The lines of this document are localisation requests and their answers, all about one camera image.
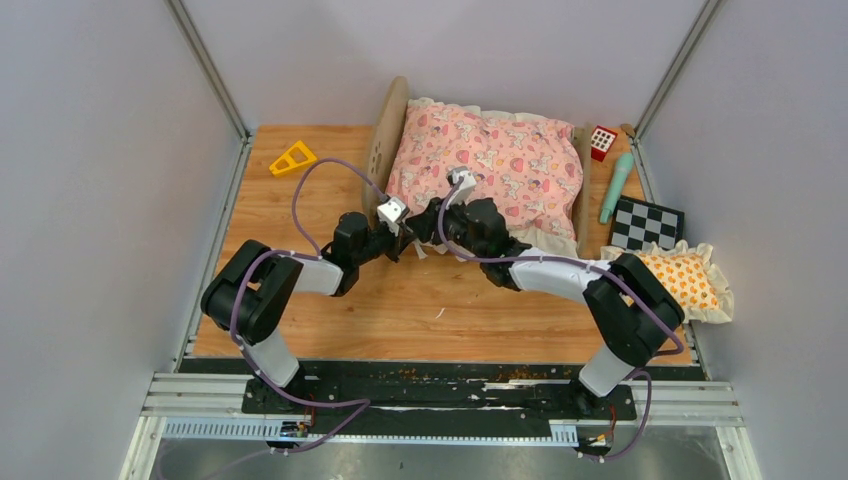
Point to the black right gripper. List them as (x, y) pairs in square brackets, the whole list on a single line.
[(426, 225)]

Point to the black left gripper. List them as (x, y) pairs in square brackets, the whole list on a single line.
[(405, 237)]

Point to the wooden striped pet bed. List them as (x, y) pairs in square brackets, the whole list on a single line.
[(384, 139)]

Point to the orange duck print pillow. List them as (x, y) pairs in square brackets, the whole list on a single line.
[(688, 274)]

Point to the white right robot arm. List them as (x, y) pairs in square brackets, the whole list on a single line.
[(632, 310)]

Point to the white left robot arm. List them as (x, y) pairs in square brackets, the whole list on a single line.
[(250, 293)]

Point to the yellow triangle toy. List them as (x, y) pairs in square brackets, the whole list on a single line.
[(297, 157)]

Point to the red white grid block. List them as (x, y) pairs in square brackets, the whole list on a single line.
[(601, 141)]

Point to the black and silver chessboard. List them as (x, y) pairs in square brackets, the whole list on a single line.
[(637, 224)]

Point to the mint green massager wand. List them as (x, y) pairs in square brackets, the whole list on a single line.
[(621, 172)]

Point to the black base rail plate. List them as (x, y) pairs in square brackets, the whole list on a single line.
[(483, 400)]

